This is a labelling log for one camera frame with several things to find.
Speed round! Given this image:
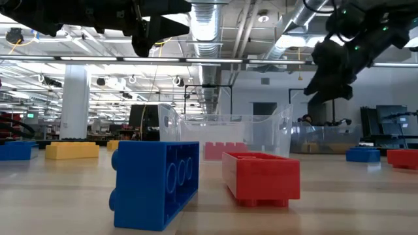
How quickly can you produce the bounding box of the black metal rig frame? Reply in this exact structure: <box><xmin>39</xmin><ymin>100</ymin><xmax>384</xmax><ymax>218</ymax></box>
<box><xmin>288</xmin><ymin>87</ymin><xmax>306</xmax><ymax>105</ymax></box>

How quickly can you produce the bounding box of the clear plastic bin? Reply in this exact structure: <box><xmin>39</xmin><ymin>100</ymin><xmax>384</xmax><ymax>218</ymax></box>
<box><xmin>158</xmin><ymin>103</ymin><xmax>294</xmax><ymax>163</ymax></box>
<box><xmin>290</xmin><ymin>122</ymin><xmax>362</xmax><ymax>154</ymax></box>

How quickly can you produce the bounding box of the black cabinet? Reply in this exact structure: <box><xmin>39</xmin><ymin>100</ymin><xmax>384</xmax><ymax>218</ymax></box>
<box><xmin>128</xmin><ymin>104</ymin><xmax>161</xmax><ymax>142</ymax></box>

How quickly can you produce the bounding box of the red toy brick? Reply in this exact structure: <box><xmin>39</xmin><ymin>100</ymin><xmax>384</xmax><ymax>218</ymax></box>
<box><xmin>221</xmin><ymin>151</ymin><xmax>301</xmax><ymax>208</ymax></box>
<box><xmin>387</xmin><ymin>149</ymin><xmax>418</xmax><ymax>170</ymax></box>

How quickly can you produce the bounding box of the white translucent plastic bin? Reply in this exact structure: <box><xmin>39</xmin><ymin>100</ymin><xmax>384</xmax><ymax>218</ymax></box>
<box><xmin>178</xmin><ymin>123</ymin><xmax>246</xmax><ymax>143</ymax></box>

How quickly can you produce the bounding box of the long ceiling light strip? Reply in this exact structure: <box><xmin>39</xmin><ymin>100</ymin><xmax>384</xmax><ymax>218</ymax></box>
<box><xmin>0</xmin><ymin>54</ymin><xmax>314</xmax><ymax>67</ymax></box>

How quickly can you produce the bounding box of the slanted silver ventilation duct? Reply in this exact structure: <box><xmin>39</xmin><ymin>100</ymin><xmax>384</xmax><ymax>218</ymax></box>
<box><xmin>264</xmin><ymin>0</ymin><xmax>329</xmax><ymax>61</ymax></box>

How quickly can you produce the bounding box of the blue toy brick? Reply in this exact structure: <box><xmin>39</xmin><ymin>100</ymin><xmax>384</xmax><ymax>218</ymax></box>
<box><xmin>346</xmin><ymin>147</ymin><xmax>381</xmax><ymax>163</ymax></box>
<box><xmin>108</xmin><ymin>140</ymin><xmax>201</xmax><ymax>232</ymax></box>
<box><xmin>0</xmin><ymin>140</ymin><xmax>40</xmax><ymax>161</ymax></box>

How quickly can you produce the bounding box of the black monitor rack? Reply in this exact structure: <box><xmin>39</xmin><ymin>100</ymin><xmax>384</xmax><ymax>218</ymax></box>
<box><xmin>360</xmin><ymin>104</ymin><xmax>418</xmax><ymax>148</ymax></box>

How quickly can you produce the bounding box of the red storage rack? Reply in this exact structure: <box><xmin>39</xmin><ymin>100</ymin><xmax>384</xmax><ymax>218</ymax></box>
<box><xmin>0</xmin><ymin>112</ymin><xmax>24</xmax><ymax>140</ymax></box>

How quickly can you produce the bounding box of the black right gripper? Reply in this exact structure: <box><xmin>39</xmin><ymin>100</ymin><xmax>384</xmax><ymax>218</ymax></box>
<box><xmin>303</xmin><ymin>40</ymin><xmax>360</xmax><ymax>105</ymax></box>

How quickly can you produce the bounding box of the black ceiling device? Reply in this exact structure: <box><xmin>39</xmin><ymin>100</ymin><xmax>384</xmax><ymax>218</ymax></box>
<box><xmin>5</xmin><ymin>27</ymin><xmax>25</xmax><ymax>45</ymax></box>

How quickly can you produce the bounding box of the large spiral ventilation duct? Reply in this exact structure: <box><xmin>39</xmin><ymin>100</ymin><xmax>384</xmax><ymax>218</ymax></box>
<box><xmin>189</xmin><ymin>2</ymin><xmax>223</xmax><ymax>115</ymax></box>

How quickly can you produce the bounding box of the white building pillar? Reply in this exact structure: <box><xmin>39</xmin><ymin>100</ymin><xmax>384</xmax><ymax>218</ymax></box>
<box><xmin>59</xmin><ymin>64</ymin><xmax>92</xmax><ymax>140</ymax></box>

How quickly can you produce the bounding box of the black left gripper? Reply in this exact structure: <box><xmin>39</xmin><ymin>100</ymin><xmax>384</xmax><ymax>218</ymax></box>
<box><xmin>116</xmin><ymin>0</ymin><xmax>193</xmax><ymax>58</ymax></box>

